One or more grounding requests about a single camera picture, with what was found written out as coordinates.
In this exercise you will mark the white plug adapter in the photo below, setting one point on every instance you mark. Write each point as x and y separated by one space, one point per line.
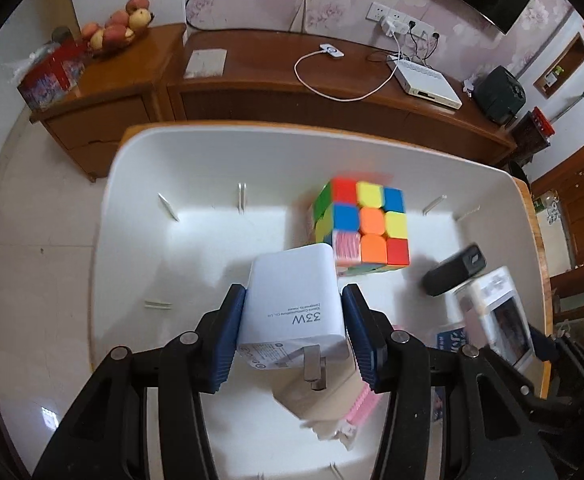
392 25

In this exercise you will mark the beige small box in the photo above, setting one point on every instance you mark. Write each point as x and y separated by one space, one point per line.
339 400

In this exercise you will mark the white plastic bag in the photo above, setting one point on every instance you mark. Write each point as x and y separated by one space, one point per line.
26 62

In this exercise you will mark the long wooden television cabinet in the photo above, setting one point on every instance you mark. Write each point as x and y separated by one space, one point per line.
272 95

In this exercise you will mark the white device with screen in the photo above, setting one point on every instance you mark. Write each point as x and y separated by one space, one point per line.
502 310

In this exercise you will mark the colourful puzzle cube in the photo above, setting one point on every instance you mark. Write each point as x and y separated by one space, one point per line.
372 225

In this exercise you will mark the red gift box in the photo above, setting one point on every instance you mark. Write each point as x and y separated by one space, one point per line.
51 80

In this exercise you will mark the grey paper sheet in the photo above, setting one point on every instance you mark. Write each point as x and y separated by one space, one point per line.
205 62

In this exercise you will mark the dark jar with red lid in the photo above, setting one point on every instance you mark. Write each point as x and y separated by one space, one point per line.
532 135

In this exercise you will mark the white wall socket strip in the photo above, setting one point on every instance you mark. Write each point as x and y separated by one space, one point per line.
377 10

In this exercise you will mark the white plastic storage bin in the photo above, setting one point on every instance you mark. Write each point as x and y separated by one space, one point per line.
196 240

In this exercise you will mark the grey metal rod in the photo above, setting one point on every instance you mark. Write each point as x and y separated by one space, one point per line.
577 100

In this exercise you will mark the white charger plug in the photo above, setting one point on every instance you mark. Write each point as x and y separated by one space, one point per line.
287 290

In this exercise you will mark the pink clip tool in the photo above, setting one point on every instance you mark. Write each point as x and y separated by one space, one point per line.
357 410

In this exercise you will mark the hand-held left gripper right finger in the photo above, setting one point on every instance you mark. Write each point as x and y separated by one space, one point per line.
364 340

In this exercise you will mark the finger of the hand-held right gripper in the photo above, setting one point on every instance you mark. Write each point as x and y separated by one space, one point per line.
577 360

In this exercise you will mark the narrow wooden wall niche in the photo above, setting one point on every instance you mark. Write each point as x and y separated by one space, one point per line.
579 42

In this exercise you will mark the clear photo card case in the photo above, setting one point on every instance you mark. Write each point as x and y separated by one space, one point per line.
452 340

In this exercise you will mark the wooden display cabinet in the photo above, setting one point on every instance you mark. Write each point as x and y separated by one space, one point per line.
579 210

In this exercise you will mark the black speaker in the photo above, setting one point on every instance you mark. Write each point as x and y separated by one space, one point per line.
499 92

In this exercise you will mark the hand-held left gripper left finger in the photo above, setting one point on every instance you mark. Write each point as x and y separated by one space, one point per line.
226 340

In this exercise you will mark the white set-top box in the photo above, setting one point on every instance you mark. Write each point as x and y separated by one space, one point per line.
424 80

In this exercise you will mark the black charger plug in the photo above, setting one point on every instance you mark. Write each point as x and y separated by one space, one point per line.
449 272

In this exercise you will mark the small wooden side cabinet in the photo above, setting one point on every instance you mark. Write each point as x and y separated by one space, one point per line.
106 115

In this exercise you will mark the bowl of fruit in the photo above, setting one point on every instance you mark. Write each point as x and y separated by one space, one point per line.
119 27

